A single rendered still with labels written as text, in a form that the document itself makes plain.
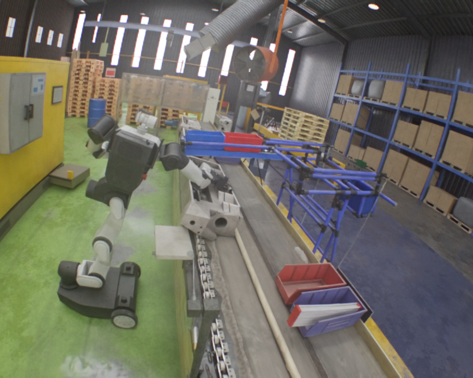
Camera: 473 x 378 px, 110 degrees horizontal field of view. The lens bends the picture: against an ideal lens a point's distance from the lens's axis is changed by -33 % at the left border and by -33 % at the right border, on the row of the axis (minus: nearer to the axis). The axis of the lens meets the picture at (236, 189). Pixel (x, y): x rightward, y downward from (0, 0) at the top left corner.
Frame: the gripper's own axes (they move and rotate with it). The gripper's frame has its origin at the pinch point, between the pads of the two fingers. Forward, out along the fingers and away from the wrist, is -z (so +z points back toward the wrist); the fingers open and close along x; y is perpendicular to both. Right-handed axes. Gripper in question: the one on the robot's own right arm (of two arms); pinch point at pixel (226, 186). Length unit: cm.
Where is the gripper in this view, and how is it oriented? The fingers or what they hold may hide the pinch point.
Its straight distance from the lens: 189.2
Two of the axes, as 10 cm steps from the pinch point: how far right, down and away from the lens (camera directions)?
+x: -5.9, 7.8, 2.1
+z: -7.7, -4.8, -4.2
